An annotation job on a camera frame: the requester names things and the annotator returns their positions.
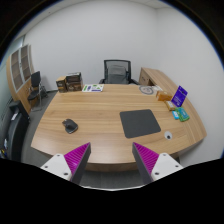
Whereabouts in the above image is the black visitor chair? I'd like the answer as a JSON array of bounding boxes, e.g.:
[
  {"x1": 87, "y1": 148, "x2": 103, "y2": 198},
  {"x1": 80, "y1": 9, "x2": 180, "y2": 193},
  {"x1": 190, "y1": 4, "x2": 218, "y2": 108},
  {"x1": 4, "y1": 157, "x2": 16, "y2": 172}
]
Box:
[{"x1": 27, "y1": 71, "x2": 48, "y2": 110}]

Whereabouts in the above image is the dark brown box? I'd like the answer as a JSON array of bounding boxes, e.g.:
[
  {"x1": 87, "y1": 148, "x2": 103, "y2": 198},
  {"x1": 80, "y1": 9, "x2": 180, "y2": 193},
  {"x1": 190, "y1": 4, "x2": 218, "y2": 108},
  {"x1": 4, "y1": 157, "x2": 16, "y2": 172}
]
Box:
[{"x1": 66, "y1": 72, "x2": 83, "y2": 91}]

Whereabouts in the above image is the small brown box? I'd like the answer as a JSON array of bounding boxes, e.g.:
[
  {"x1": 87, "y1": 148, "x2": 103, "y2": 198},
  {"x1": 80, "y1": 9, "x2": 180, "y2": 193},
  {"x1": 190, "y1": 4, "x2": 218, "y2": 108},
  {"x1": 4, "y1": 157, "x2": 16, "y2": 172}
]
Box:
[{"x1": 56, "y1": 76, "x2": 67, "y2": 93}]

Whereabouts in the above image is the black computer mouse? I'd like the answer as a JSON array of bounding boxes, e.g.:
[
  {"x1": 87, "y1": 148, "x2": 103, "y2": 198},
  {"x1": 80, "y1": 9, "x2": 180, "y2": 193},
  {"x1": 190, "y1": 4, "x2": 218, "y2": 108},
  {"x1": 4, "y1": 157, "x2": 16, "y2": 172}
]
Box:
[{"x1": 62, "y1": 119, "x2": 78, "y2": 134}]

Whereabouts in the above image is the beige flat box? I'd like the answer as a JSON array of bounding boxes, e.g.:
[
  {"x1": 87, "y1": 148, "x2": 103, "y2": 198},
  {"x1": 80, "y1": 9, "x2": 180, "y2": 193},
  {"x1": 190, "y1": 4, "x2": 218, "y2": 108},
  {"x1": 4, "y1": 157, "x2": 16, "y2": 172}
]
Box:
[{"x1": 165, "y1": 101, "x2": 176, "y2": 111}]

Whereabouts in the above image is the green white leaflet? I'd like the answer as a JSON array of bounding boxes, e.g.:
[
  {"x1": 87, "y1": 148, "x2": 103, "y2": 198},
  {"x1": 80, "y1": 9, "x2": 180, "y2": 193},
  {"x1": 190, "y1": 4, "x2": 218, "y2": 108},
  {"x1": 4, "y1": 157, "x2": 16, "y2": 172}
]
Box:
[{"x1": 82, "y1": 84, "x2": 104, "y2": 92}]

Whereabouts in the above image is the green packet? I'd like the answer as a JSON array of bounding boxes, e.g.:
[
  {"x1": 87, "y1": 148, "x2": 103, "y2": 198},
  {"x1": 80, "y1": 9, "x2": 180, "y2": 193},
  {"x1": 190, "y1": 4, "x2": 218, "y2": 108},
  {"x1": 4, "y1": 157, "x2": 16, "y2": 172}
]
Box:
[{"x1": 176, "y1": 107, "x2": 189, "y2": 122}]

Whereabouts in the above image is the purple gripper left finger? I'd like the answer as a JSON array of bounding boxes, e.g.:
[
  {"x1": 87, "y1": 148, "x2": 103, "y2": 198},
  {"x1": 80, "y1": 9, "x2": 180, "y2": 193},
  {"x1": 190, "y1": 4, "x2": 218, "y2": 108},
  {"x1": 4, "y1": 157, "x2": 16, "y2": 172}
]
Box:
[{"x1": 40, "y1": 142, "x2": 92, "y2": 185}]

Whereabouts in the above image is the dark grey mouse pad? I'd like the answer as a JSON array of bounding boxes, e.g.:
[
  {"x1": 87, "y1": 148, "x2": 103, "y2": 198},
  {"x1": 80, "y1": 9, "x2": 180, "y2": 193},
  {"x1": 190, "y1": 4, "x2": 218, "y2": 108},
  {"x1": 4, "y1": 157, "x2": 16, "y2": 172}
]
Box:
[{"x1": 120, "y1": 109, "x2": 161, "y2": 138}]

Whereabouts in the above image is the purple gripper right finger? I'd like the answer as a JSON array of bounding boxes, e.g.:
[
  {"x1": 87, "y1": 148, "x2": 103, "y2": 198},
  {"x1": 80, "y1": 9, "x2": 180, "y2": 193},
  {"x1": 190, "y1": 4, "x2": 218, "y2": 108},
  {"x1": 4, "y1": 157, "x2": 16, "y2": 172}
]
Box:
[{"x1": 131, "y1": 141, "x2": 184, "y2": 185}]

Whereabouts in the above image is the purple standing card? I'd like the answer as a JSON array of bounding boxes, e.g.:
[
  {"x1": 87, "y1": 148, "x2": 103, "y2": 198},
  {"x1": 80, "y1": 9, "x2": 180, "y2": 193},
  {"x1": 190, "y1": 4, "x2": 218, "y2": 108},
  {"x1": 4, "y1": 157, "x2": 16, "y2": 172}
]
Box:
[{"x1": 171, "y1": 86, "x2": 188, "y2": 107}]

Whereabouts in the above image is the white round desk grommet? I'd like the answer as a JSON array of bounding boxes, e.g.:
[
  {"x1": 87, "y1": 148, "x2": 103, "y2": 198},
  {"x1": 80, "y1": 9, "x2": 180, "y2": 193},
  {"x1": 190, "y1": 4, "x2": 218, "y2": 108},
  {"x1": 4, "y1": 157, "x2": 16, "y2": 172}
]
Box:
[{"x1": 164, "y1": 131, "x2": 173, "y2": 140}]

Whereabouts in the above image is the black mesh office chair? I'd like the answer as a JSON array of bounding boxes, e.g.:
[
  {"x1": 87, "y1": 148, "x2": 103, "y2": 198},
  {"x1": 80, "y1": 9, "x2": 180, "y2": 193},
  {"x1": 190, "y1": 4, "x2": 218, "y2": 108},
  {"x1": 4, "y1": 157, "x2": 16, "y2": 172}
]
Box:
[{"x1": 99, "y1": 59, "x2": 138, "y2": 85}]

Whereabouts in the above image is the wooden side cabinet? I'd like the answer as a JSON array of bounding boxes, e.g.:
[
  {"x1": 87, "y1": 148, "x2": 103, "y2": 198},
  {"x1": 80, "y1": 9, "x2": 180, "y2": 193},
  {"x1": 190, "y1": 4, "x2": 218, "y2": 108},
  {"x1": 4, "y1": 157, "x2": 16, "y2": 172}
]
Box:
[{"x1": 139, "y1": 67, "x2": 178, "y2": 95}]

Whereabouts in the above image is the orange cardboard box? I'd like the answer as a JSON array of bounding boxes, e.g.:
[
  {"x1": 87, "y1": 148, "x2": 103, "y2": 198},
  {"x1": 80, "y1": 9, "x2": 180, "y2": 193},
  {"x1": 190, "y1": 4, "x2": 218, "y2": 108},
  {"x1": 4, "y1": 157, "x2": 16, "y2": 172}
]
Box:
[{"x1": 156, "y1": 91, "x2": 172, "y2": 101}]

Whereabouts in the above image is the wooden glass-door bookcase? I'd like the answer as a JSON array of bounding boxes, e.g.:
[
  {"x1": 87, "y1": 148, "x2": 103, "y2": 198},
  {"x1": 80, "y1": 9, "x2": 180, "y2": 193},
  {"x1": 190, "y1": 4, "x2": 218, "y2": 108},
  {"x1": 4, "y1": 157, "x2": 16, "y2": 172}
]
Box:
[{"x1": 6, "y1": 44, "x2": 34, "y2": 113}]

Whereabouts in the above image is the blue packet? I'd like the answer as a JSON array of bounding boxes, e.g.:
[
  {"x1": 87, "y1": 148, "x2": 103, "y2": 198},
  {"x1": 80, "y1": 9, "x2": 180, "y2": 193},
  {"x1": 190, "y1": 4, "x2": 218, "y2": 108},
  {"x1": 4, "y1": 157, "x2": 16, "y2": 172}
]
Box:
[{"x1": 172, "y1": 111, "x2": 179, "y2": 120}]

